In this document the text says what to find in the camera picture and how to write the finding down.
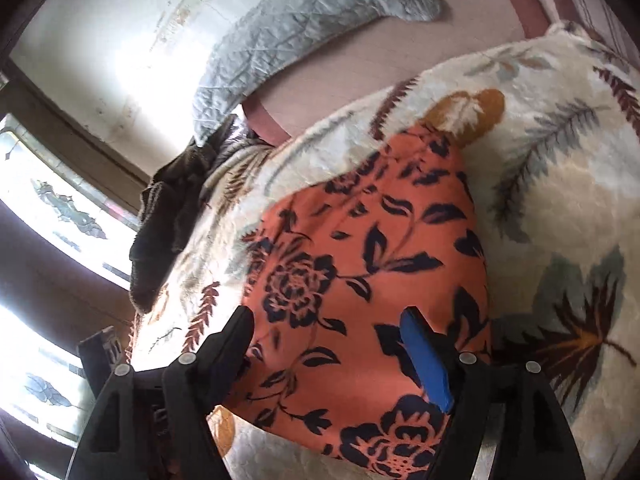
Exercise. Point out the cream leaf-print blanket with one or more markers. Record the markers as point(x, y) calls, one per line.
point(550, 185)

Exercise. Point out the dark ribbed object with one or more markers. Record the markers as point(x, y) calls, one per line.
point(100, 355)

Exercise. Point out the grey quilted pillow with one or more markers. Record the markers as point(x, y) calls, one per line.
point(300, 25)

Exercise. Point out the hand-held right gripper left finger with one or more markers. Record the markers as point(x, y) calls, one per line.
point(235, 345)

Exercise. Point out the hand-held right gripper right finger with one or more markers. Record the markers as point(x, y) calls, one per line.
point(425, 360)

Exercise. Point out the stained glass window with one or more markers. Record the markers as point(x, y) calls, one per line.
point(60, 210)

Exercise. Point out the dark brown knitted garment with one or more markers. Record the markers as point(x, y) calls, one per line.
point(165, 210)

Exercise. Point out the orange floral blouse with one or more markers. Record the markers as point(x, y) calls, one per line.
point(350, 240)

